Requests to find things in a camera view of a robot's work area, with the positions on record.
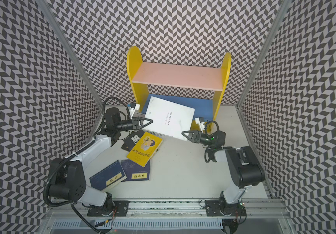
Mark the aluminium corner post right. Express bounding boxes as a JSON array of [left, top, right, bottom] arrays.
[[236, 0, 292, 109]]

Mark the navy book yellow label tilted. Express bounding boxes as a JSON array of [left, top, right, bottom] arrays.
[[90, 160, 127, 192]]

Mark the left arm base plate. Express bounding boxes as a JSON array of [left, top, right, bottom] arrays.
[[87, 200, 130, 218]]

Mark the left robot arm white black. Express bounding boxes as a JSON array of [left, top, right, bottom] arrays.
[[43, 107, 153, 207]]

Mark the yellow illustrated book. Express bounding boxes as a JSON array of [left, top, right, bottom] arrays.
[[127, 132, 163, 167]]

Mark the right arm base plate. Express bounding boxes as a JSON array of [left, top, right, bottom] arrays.
[[205, 200, 247, 217]]

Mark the yellow pink blue bookshelf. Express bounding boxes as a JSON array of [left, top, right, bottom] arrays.
[[126, 46, 232, 121]]

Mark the aluminium corner post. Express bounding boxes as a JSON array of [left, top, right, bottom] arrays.
[[35, 0, 103, 106], [236, 0, 292, 109]]

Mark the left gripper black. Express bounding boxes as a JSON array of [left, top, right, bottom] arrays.
[[116, 116, 153, 132]]

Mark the white book black bold text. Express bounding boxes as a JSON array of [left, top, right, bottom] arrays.
[[146, 130, 169, 138]]

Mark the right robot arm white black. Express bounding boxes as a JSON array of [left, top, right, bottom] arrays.
[[182, 130, 265, 216]]

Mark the aluminium front rail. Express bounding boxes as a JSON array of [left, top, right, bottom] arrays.
[[43, 198, 290, 220]]

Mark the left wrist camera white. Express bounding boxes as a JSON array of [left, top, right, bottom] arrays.
[[127, 103, 140, 118]]

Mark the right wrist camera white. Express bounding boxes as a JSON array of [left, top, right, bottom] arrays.
[[194, 117, 206, 132]]

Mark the white thin book small text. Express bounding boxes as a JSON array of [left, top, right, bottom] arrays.
[[144, 97, 195, 141]]

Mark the navy book yellow label flat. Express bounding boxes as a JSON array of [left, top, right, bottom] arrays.
[[121, 160, 150, 182]]

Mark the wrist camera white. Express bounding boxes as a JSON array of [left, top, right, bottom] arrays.
[[127, 103, 140, 118], [194, 117, 206, 132]]

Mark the aluminium corner post left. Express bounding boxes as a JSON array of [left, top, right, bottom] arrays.
[[35, 0, 103, 106]]

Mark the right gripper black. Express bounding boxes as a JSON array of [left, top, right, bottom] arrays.
[[182, 130, 215, 147]]

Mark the black book white character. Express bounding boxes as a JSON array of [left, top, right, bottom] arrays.
[[121, 130, 145, 152]]

